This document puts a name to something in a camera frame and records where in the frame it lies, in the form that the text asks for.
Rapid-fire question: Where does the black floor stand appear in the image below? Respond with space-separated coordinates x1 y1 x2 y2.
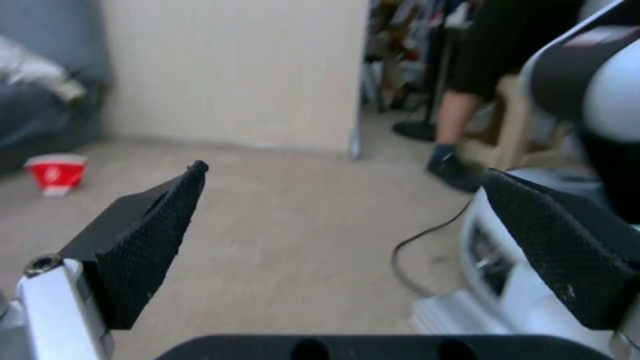
392 0 481 143

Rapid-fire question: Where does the cluttered storage shelf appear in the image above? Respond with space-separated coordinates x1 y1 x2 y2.
360 0 451 113

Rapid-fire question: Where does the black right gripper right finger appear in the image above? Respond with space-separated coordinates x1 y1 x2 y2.
485 168 640 360

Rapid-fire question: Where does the grey blue sofa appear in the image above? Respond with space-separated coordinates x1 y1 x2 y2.
0 0 112 177

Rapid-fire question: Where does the person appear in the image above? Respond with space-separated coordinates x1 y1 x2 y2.
425 0 586 193

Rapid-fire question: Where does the black floor cable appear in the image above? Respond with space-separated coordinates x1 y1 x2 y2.
391 194 476 297

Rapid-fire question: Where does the white robot body shell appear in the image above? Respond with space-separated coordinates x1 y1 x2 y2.
519 10 640 226

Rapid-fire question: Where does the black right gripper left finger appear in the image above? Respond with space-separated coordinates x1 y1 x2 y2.
0 160 210 360

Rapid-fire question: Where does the red paper cup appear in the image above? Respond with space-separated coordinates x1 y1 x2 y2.
23 153 89 198

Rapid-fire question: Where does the beige plastic stool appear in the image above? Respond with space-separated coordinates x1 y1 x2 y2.
466 74 576 170

